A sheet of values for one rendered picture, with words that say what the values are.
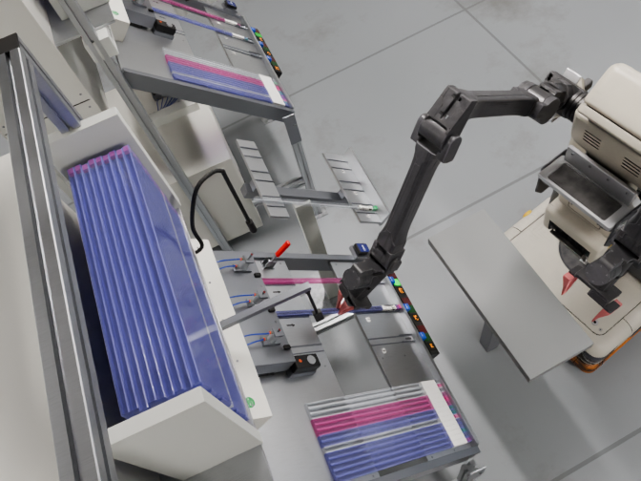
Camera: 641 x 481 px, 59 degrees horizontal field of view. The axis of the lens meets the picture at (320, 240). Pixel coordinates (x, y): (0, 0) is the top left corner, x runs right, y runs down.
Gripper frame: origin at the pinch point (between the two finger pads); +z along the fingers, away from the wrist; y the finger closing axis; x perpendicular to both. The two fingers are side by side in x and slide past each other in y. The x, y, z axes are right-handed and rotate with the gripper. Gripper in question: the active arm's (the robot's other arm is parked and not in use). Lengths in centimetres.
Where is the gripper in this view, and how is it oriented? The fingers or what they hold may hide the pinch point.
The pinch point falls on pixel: (340, 310)
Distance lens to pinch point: 167.6
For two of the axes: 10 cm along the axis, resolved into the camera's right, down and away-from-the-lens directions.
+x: 7.6, 0.5, 6.5
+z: -5.2, 6.4, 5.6
